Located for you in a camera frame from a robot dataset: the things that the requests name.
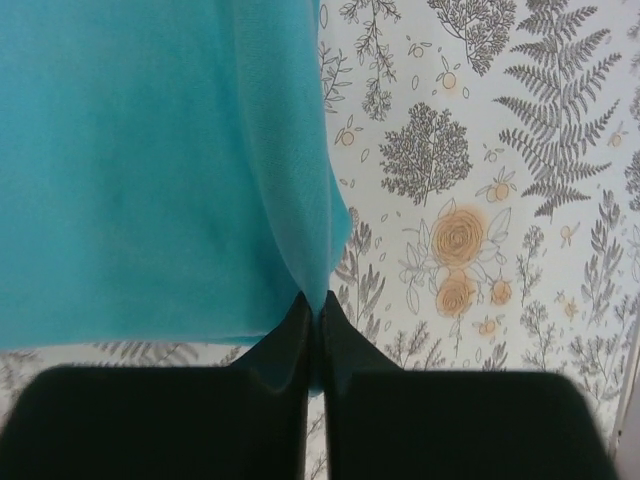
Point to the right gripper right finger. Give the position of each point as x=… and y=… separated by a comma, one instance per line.
x=385, y=422

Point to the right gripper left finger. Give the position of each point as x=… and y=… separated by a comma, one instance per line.
x=243, y=421

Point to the teal t shirt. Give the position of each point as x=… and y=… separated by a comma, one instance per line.
x=164, y=171

